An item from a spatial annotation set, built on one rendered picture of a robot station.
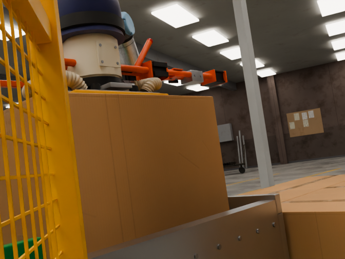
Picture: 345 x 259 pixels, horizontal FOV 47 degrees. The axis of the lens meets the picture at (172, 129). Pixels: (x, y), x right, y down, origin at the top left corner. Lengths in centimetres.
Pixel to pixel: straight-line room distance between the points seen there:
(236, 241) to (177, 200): 20
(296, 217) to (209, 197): 29
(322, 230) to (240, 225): 30
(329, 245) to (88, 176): 76
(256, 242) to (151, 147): 40
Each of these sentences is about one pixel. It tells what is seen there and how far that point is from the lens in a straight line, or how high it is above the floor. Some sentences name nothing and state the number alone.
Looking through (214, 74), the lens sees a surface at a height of 108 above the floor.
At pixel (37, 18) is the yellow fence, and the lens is 59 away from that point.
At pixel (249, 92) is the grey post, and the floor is 147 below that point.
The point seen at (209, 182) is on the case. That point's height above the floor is 67.
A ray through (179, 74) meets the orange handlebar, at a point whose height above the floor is 107.
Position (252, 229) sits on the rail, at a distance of 118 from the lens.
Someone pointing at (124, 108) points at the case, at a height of 91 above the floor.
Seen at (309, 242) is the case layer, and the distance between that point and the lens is 136.
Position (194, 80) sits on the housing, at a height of 105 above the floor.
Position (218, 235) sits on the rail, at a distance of 106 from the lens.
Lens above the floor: 75
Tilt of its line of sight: 5 degrees up
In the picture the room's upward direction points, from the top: 8 degrees counter-clockwise
